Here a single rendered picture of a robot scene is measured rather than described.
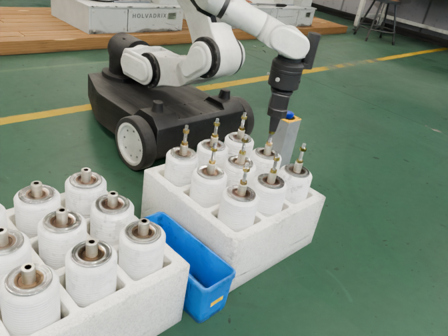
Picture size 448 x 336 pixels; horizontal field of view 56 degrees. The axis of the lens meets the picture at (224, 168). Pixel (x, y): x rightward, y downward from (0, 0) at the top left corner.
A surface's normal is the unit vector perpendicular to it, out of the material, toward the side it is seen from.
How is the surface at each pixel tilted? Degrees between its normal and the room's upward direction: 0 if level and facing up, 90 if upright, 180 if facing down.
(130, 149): 90
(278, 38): 90
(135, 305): 90
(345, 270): 0
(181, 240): 88
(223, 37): 44
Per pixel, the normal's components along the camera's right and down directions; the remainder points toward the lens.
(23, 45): 0.69, 0.44
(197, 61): -0.70, 0.25
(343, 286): 0.15, -0.86
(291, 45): 0.07, 0.50
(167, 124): 0.60, -0.29
